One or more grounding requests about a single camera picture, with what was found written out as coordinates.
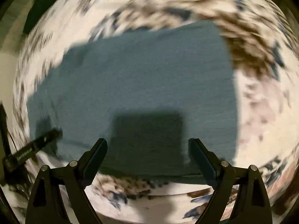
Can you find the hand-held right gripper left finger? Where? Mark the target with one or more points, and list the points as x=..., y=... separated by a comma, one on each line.
x=94, y=161

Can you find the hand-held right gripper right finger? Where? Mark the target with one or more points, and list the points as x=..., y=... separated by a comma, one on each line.
x=203, y=161

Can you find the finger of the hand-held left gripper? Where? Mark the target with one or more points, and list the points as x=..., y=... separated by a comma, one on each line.
x=39, y=143

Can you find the blue denim pants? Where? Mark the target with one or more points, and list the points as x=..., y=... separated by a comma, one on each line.
x=140, y=74

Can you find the floral blanket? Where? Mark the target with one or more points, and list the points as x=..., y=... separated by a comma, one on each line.
x=257, y=112

